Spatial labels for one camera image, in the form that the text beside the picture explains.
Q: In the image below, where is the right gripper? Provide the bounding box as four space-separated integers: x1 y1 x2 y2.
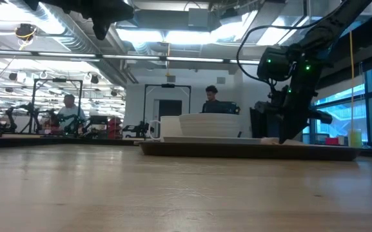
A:
255 63 333 145

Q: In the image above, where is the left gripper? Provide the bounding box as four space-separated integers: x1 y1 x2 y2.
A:
82 0 135 41

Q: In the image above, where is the white bowl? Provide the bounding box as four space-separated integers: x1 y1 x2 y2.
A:
178 112 242 138

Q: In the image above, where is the brown plastic tray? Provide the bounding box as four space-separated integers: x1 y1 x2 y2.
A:
133 140 362 162

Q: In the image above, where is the black upright panel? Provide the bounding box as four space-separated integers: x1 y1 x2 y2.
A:
249 108 282 139

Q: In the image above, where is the long ceiling light bar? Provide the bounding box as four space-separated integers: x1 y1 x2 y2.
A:
0 50 260 64

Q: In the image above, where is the large window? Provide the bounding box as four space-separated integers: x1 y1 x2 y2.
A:
301 61 372 146

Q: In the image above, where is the yellow green bottle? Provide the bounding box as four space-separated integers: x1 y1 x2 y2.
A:
349 128 363 148

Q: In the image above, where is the black computer monitor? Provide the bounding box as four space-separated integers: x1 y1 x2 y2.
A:
204 100 240 115

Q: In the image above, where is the person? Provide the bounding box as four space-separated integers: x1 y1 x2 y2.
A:
56 93 86 133
201 84 225 114

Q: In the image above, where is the grey ceiling box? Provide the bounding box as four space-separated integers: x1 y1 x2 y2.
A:
188 8 210 28

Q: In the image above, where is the red cart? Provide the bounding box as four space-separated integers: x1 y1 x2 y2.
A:
107 116 123 139

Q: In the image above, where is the white mug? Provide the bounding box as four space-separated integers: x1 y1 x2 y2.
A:
148 115 183 142

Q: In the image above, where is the black gantry frame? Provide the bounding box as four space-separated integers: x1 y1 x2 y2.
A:
142 83 192 139
32 78 84 135

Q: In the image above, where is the yellow power cable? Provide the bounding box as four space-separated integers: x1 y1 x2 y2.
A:
349 30 355 130

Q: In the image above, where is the yellow ceiling cable reel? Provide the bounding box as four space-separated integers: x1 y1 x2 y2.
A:
14 23 38 50

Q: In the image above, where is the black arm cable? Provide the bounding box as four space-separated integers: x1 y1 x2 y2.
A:
236 0 351 94

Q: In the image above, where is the black table frame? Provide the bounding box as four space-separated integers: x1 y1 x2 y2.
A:
0 135 144 150

